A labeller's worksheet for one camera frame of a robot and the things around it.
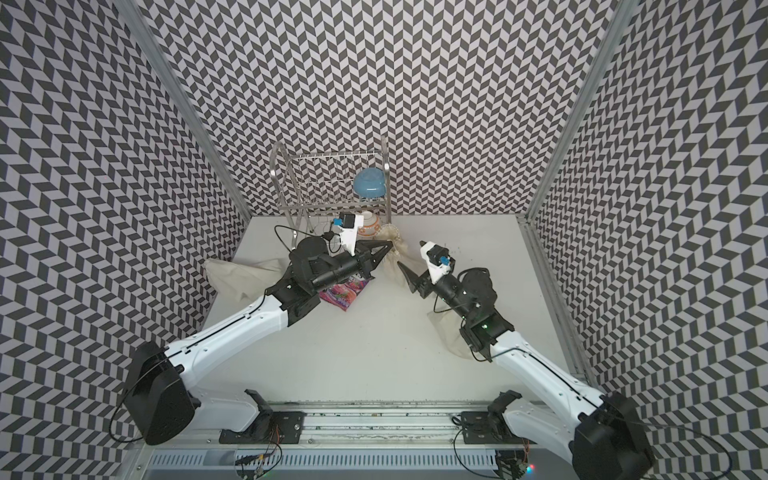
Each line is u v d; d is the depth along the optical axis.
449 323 0.77
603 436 0.39
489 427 0.66
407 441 0.72
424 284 0.63
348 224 0.62
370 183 0.88
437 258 0.57
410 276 0.65
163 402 0.39
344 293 0.95
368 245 0.64
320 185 0.78
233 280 0.89
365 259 0.61
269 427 0.67
